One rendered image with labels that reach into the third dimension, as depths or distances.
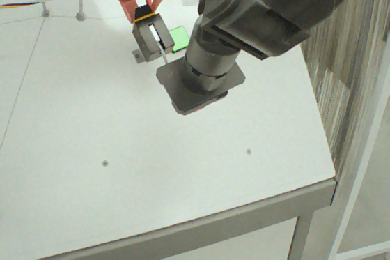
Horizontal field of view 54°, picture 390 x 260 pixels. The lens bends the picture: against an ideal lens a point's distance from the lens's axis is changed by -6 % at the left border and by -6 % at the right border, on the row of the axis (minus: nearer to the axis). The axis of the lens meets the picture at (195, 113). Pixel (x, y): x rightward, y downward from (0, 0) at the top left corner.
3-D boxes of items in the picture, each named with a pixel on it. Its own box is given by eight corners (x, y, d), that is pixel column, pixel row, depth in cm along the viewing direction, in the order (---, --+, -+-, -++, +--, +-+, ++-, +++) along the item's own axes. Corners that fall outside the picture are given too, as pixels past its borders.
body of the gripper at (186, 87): (153, 74, 53) (158, 47, 46) (219, 46, 56) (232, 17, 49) (177, 117, 51) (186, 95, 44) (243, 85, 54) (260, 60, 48)
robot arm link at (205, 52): (189, 43, 40) (244, 58, 40) (203, -11, 43) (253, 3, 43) (180, 72, 46) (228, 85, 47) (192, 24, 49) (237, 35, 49)
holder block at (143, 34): (147, 63, 62) (150, 54, 59) (131, 31, 63) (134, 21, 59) (170, 53, 64) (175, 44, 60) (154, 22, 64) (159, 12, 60)
